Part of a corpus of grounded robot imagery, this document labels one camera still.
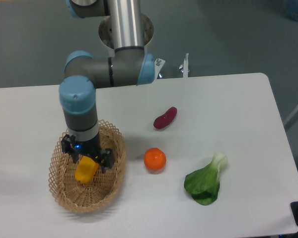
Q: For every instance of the purple sweet potato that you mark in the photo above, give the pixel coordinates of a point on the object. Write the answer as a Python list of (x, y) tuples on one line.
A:
[(166, 119)]

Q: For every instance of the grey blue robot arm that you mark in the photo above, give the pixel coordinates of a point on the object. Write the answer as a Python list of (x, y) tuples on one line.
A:
[(84, 74)]

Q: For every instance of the woven wicker basket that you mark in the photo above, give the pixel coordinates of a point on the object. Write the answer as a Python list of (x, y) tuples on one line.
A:
[(102, 189)]

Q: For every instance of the yellow mango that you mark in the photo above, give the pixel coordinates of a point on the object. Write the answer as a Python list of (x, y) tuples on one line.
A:
[(86, 170)]

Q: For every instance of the green bok choy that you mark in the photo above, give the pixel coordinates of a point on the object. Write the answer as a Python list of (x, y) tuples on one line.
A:
[(204, 184)]

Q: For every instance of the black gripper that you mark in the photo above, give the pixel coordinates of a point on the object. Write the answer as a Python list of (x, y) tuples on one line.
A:
[(90, 148)]

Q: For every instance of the white metal bracket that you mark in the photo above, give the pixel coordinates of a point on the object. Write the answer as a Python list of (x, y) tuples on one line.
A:
[(183, 68)]

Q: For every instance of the orange tangerine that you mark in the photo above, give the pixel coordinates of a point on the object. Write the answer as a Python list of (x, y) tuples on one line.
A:
[(154, 159)]

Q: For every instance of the blue plastic bag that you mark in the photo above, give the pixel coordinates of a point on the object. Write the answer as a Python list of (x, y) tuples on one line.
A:
[(291, 9)]

